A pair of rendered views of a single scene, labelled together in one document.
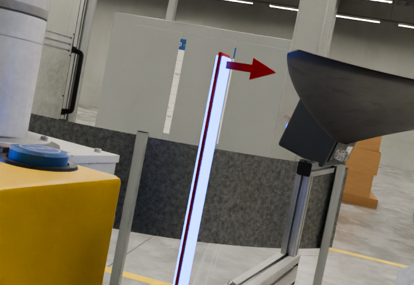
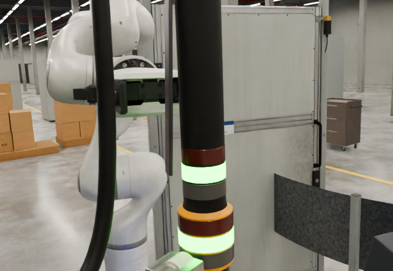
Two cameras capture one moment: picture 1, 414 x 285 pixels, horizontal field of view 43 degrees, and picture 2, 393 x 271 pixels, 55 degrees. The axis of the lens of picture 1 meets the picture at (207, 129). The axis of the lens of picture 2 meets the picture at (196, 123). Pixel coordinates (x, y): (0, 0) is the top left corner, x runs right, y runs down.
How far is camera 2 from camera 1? 0.79 m
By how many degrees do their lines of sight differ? 46
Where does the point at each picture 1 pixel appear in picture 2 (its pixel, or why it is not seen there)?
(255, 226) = not seen: outside the picture
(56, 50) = (300, 126)
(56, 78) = (304, 144)
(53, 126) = (296, 187)
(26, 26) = (124, 256)
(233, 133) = not seen: outside the picture
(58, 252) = not seen: outside the picture
